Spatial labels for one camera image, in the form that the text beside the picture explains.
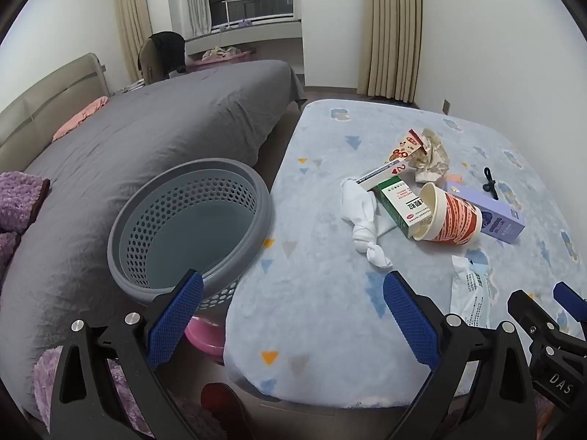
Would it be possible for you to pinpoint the white drying rack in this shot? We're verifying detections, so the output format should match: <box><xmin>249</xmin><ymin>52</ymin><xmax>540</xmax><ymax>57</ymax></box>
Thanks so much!
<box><xmin>221</xmin><ymin>0</ymin><xmax>294</xmax><ymax>28</ymax></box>

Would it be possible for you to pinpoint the red patterned paper cup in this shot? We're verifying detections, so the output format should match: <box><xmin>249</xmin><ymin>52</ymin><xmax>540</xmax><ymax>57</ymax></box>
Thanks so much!
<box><xmin>409</xmin><ymin>182</ymin><xmax>483</xmax><ymax>245</ymax></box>

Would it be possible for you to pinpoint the grey perforated plastic basket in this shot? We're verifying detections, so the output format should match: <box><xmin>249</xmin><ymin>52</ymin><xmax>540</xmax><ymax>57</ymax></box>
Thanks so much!
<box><xmin>107</xmin><ymin>158</ymin><xmax>275</xmax><ymax>317</ymax></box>

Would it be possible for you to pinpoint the pink pillow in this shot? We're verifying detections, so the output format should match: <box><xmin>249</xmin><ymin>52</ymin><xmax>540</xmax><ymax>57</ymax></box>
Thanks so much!
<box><xmin>52</xmin><ymin>96</ymin><xmax>109</xmax><ymax>142</ymax></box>

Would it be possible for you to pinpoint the purple fuzzy blanket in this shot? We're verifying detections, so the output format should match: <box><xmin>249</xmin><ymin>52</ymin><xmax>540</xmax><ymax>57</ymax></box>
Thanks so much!
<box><xmin>0</xmin><ymin>172</ymin><xmax>51</xmax><ymax>280</ymax></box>

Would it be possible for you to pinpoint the white and blue sachet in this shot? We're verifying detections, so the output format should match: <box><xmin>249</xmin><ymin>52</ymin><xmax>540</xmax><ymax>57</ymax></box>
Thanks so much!
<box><xmin>449</xmin><ymin>255</ymin><xmax>491</xmax><ymax>328</ymax></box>

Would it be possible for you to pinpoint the red and beige snack packet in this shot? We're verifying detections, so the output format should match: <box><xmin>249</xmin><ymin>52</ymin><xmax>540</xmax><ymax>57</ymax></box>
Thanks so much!
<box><xmin>380</xmin><ymin>128</ymin><xmax>429</xmax><ymax>166</ymax></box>

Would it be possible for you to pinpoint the black garment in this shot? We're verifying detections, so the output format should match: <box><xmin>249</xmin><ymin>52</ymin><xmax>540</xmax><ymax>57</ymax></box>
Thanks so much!
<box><xmin>138</xmin><ymin>31</ymin><xmax>188</xmax><ymax>76</ymax></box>

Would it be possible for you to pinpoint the beige padded headboard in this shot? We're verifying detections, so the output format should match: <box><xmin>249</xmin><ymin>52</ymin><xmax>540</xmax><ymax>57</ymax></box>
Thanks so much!
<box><xmin>0</xmin><ymin>52</ymin><xmax>111</xmax><ymax>161</ymax></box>

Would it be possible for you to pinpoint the pink basket with clothes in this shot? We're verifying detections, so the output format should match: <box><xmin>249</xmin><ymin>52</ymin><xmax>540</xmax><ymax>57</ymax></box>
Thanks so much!
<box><xmin>186</xmin><ymin>47</ymin><xmax>258</xmax><ymax>72</ymax></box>

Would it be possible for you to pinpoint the crumpled paper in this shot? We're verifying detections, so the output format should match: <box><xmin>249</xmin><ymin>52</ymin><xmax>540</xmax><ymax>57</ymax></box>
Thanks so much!
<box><xmin>409</xmin><ymin>128</ymin><xmax>452</xmax><ymax>184</ymax></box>

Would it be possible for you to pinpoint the green and white medicine box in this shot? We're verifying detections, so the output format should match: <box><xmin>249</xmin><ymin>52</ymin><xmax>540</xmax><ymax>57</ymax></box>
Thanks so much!
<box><xmin>376</xmin><ymin>179</ymin><xmax>434</xmax><ymax>239</ymax></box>

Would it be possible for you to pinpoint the pink plastic stool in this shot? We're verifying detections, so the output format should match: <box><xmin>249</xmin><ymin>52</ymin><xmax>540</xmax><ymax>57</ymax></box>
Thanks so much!
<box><xmin>183</xmin><ymin>314</ymin><xmax>225</xmax><ymax>365</ymax></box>

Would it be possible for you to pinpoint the light blue printed blanket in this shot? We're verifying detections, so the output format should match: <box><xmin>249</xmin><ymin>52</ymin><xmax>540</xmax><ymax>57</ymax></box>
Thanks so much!
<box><xmin>223</xmin><ymin>98</ymin><xmax>587</xmax><ymax>411</ymax></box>

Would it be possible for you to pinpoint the purple fuzzy rug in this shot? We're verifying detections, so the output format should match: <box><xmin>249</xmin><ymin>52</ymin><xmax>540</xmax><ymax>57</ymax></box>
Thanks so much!
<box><xmin>34</xmin><ymin>348</ymin><xmax>216</xmax><ymax>440</ymax></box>

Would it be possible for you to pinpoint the white knotted sock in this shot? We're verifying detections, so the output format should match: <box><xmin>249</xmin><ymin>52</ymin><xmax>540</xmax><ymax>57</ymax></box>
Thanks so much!
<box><xmin>340</xmin><ymin>179</ymin><xmax>393</xmax><ymax>269</ymax></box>

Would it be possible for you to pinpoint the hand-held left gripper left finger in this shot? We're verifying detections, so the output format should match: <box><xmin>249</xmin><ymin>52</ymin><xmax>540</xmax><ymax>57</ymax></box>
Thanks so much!
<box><xmin>48</xmin><ymin>270</ymin><xmax>205</xmax><ymax>440</ymax></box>

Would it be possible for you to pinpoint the bed with grey sheet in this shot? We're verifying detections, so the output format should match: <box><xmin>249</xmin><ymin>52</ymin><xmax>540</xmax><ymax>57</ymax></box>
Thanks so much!
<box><xmin>0</xmin><ymin>59</ymin><xmax>308</xmax><ymax>422</ymax></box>

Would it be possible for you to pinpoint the brown chair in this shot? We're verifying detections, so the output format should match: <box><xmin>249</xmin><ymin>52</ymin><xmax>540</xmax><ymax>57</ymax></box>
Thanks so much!
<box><xmin>139</xmin><ymin>37</ymin><xmax>186</xmax><ymax>84</ymax></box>

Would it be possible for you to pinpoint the heart playing card box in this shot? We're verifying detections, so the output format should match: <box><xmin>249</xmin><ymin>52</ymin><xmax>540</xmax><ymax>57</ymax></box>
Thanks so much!
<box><xmin>355</xmin><ymin>162</ymin><xmax>409</xmax><ymax>191</ymax></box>

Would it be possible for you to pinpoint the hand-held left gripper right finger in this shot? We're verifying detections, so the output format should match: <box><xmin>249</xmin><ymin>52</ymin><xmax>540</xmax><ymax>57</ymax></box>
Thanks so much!
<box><xmin>383</xmin><ymin>271</ymin><xmax>537</xmax><ymax>440</ymax></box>

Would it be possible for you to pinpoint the white window ledge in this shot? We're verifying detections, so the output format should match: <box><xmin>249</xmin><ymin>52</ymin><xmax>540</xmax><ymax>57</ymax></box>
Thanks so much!
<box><xmin>186</xmin><ymin>18</ymin><xmax>303</xmax><ymax>56</ymax></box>

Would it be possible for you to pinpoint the beige curtain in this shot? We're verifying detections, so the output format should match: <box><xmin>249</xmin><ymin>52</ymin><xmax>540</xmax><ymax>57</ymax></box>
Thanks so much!
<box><xmin>357</xmin><ymin>0</ymin><xmax>423</xmax><ymax>104</ymax></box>
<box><xmin>112</xmin><ymin>0</ymin><xmax>152</xmax><ymax>83</ymax></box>

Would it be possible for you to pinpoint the dark red object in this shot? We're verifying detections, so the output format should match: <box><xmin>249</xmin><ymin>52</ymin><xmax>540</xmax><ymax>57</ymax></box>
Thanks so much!
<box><xmin>201</xmin><ymin>381</ymin><xmax>253</xmax><ymax>440</ymax></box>

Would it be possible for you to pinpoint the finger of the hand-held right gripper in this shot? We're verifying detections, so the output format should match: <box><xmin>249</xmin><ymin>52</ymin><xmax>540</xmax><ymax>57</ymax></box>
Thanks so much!
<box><xmin>554</xmin><ymin>282</ymin><xmax>587</xmax><ymax>331</ymax></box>
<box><xmin>508</xmin><ymin>290</ymin><xmax>558</xmax><ymax>349</ymax></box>

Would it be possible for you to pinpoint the purple cardboard box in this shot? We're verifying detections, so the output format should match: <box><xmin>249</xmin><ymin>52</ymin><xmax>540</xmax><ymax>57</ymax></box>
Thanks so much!
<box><xmin>446</xmin><ymin>181</ymin><xmax>526</xmax><ymax>241</ymax></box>

